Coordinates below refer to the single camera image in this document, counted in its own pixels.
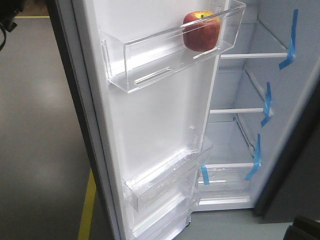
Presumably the fridge door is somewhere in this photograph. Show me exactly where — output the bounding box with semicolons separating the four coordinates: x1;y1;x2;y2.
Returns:
46;0;221;240

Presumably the clear upper door bin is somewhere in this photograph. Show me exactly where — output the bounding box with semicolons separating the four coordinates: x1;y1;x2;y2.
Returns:
100;0;247;93

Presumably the clear lower door bin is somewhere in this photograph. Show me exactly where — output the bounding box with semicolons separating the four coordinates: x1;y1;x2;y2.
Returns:
129;180;200;240

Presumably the dark grey fridge body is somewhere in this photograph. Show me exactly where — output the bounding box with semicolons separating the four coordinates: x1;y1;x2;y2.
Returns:
196;0;320;223

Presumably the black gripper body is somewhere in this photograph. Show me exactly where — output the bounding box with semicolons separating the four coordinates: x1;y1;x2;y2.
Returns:
0;0;25;33

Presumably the clear door bin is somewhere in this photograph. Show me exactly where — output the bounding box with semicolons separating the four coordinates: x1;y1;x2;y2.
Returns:
129;180;200;240
100;0;247;93
123;129;213;212

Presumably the clear middle door bin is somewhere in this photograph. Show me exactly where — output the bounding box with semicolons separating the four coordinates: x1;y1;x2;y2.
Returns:
123;129;213;212

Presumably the clear fridge crisper drawer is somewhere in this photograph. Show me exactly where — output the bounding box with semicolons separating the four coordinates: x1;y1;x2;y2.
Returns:
197;162;254;193

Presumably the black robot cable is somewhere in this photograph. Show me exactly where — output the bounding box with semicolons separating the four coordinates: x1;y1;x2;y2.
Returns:
0;24;7;52

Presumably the red yellow apple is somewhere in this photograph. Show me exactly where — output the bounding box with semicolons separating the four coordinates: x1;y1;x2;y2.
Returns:
183;17;221;53

